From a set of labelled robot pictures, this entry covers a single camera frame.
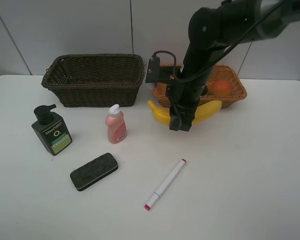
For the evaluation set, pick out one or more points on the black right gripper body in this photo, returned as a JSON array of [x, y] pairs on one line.
[[184, 99]]

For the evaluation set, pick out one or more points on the yellow banana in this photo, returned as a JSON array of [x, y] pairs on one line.
[[203, 112]]

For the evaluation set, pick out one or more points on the orange tangerine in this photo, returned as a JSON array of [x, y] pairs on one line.
[[221, 88]]

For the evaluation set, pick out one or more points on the white marker with pink cap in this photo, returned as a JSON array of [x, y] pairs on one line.
[[164, 185]]

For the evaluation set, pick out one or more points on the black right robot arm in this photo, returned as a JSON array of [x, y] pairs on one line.
[[215, 32]]

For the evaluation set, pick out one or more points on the orange wicker basket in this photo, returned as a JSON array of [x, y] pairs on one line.
[[221, 74]]

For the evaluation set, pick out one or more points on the pink squeeze bottle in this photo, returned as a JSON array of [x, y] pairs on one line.
[[116, 126]]

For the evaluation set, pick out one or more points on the dark brown wicker basket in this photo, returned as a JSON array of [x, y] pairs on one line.
[[95, 80]]

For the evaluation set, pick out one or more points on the dark felt whiteboard eraser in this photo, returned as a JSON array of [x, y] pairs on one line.
[[93, 171]]

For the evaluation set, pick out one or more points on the dark green pump bottle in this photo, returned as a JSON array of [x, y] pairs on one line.
[[51, 129]]

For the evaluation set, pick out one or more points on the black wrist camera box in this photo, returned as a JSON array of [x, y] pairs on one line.
[[158, 73]]

